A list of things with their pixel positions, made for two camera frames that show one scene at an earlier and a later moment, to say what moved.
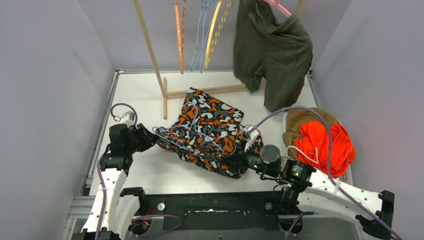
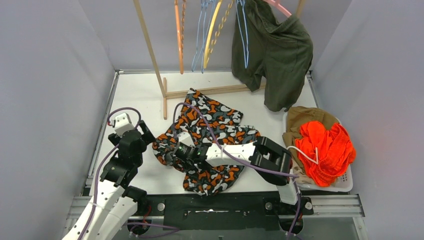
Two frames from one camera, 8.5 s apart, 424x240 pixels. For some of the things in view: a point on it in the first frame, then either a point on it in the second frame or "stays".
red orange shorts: [312, 143] stays
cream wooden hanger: [211, 48] stays
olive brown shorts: [295, 118] stays
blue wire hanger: [188, 136] -> [243, 7]
